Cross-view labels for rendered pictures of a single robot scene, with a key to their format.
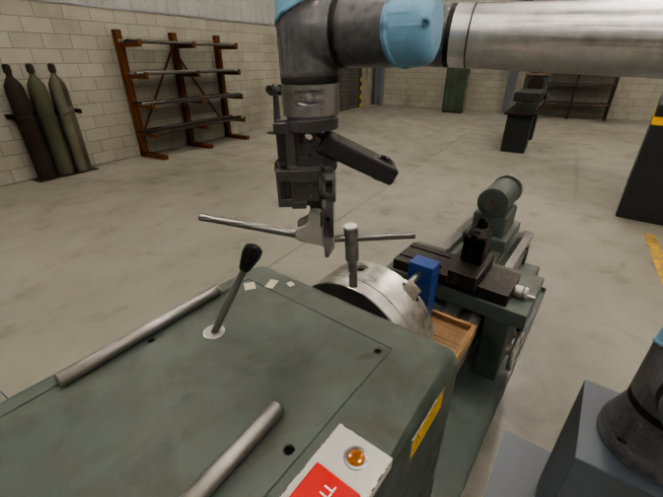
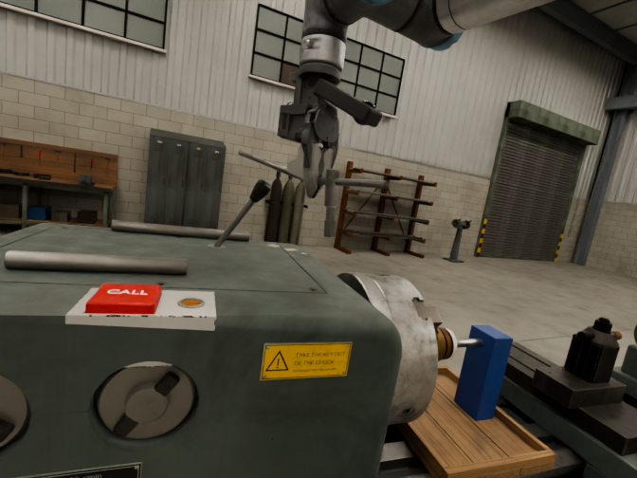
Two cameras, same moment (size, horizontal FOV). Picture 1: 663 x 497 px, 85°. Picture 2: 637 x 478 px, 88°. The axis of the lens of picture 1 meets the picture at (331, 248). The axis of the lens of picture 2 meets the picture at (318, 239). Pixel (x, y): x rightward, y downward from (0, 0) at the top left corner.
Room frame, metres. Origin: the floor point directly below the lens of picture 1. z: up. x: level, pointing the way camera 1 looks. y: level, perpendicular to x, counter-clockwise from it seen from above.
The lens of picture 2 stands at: (0.03, -0.33, 1.41)
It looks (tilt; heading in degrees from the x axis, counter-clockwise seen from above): 9 degrees down; 33
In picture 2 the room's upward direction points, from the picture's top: 9 degrees clockwise
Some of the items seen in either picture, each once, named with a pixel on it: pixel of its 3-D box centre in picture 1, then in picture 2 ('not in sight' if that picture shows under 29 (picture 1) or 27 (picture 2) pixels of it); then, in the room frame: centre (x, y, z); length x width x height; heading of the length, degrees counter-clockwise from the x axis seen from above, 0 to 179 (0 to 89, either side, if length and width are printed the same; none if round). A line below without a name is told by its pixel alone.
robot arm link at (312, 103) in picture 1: (310, 102); (320, 58); (0.51, 0.03, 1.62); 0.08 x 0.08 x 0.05
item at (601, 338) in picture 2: (480, 230); (599, 335); (1.14, -0.52, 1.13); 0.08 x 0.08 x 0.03
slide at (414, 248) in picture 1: (454, 270); (556, 385); (1.18, -0.47, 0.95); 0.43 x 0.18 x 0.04; 53
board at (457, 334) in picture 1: (405, 332); (445, 413); (0.90, -0.24, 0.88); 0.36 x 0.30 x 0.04; 53
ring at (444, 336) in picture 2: not in sight; (427, 343); (0.82, -0.17, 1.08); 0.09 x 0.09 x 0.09; 53
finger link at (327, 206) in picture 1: (327, 207); (312, 142); (0.49, 0.01, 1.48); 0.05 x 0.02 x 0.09; 179
